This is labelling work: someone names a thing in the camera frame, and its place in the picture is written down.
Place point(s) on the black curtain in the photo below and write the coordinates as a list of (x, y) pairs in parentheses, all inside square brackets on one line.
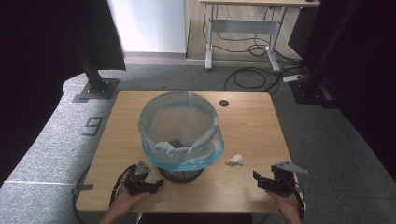
[(367, 77), (37, 62)]

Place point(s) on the white power strip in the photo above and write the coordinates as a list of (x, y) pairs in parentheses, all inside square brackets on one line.
[(292, 78)]

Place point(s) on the black metal stand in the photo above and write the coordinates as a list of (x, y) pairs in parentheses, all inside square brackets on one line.
[(96, 87), (311, 90)]

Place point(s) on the desk with white legs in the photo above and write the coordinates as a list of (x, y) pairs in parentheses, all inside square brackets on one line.
[(243, 26)]

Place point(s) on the crumpled white paper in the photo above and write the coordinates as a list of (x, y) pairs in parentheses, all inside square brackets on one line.
[(235, 160)]

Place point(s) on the blue translucent trash bag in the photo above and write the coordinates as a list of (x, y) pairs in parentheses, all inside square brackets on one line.
[(179, 155)]

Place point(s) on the dark round table grommet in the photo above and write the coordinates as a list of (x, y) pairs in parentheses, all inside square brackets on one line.
[(223, 103)]

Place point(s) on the black mesh waste bin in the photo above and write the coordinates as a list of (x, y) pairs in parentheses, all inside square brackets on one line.
[(180, 175)]

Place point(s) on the person's dark clothing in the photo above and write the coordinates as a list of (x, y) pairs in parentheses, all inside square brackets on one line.
[(193, 218)]

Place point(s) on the person's right hand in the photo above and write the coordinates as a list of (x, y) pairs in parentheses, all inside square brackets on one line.
[(289, 203)]

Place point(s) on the grey tape strip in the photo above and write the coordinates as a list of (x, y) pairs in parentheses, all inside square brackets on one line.
[(82, 188)]

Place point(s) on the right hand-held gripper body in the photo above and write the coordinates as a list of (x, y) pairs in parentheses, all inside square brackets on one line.
[(283, 183)]

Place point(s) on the white panel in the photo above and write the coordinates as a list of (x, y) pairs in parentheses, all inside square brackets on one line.
[(149, 25)]

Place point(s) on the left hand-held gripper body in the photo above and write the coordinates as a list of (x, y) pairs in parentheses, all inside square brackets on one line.
[(137, 182)]

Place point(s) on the person's left hand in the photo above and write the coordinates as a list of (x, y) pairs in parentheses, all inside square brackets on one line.
[(126, 200)]

